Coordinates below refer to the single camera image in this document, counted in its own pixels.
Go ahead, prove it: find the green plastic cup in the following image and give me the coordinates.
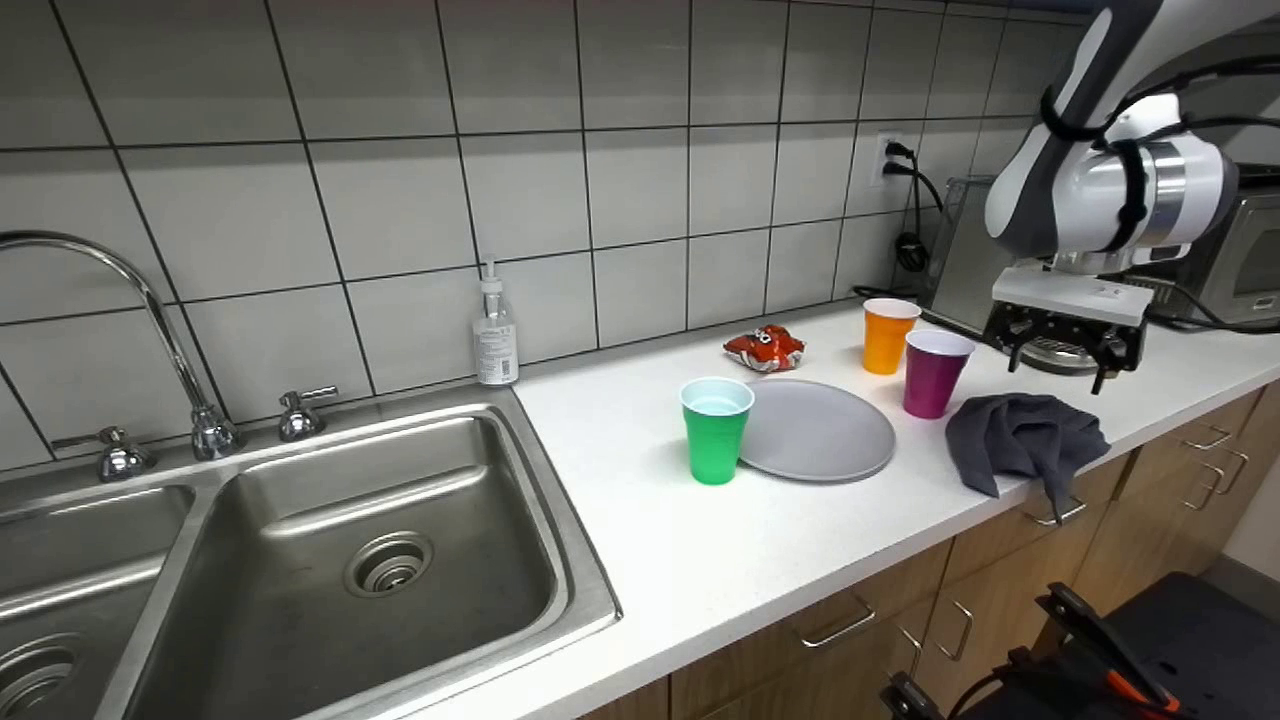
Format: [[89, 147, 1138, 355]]
[[679, 376, 757, 487]]

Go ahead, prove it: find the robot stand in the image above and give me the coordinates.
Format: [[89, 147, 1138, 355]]
[[880, 570, 1280, 720]]

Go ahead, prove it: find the steel double sink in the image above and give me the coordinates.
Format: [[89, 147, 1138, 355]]
[[0, 384, 624, 720]]

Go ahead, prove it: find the black and orange clamp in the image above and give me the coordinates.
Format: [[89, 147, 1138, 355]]
[[879, 671, 947, 720], [1034, 582, 1183, 717]]

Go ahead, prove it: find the dark grey cloth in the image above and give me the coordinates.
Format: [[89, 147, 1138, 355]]
[[944, 392, 1112, 527]]

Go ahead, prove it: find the white wall socket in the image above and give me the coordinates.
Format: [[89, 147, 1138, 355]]
[[869, 132, 907, 189]]

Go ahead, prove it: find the orange plastic cup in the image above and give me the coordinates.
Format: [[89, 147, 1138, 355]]
[[861, 297, 923, 377]]

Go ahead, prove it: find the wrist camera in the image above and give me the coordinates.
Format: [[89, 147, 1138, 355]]
[[991, 262, 1157, 328]]

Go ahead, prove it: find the chrome tap lever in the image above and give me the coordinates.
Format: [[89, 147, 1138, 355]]
[[277, 385, 340, 444], [50, 425, 158, 484]]

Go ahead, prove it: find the silver toaster oven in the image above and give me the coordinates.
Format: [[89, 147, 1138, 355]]
[[1135, 163, 1280, 332]]

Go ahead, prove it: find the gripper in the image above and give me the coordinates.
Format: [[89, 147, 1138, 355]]
[[984, 299, 1149, 396]]

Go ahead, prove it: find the red snack packet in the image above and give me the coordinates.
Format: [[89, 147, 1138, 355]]
[[723, 324, 807, 375]]

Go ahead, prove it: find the chrome tap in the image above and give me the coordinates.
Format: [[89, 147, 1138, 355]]
[[0, 230, 243, 462]]

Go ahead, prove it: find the wooden drawer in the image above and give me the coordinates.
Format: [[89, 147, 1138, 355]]
[[1128, 388, 1264, 493], [668, 538, 953, 720], [943, 452, 1138, 588]]

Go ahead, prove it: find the black cable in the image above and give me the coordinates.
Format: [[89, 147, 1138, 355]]
[[884, 141, 947, 275], [1146, 278, 1280, 337]]

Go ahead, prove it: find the purple plastic cup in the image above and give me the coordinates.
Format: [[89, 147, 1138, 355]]
[[902, 329, 977, 421]]

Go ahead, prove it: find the clear pump bottle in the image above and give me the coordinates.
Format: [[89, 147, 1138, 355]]
[[471, 261, 521, 388]]

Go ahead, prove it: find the grey plate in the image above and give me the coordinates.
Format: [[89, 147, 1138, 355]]
[[738, 377, 898, 484]]

